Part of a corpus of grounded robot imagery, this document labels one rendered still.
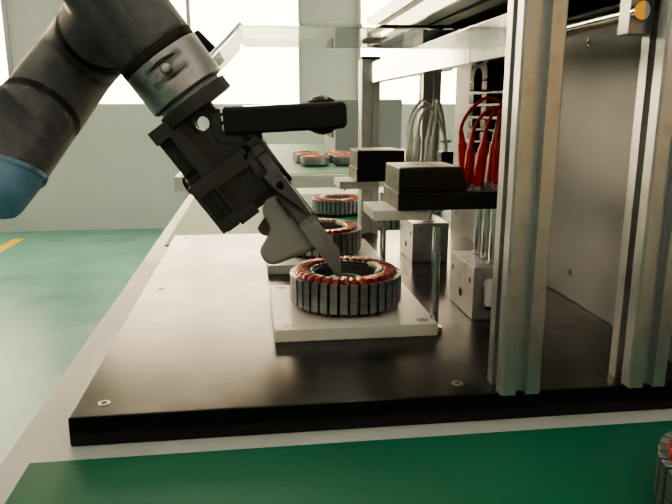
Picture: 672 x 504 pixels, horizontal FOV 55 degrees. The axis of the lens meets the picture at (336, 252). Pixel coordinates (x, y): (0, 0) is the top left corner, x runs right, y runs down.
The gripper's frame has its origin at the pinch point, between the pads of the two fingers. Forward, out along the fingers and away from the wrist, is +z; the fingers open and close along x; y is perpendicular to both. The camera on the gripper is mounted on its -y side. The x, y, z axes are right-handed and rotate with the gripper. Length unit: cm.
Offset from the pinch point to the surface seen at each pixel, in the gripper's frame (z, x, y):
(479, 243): 8.9, -1.4, -12.6
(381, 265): 4.1, -0.5, -2.9
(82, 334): 20, -217, 116
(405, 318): 7.6, 6.0, -1.6
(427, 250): 12.8, -20.2, -9.5
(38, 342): 10, -210, 130
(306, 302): 1.3, 3.8, 5.0
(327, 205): 10, -70, -3
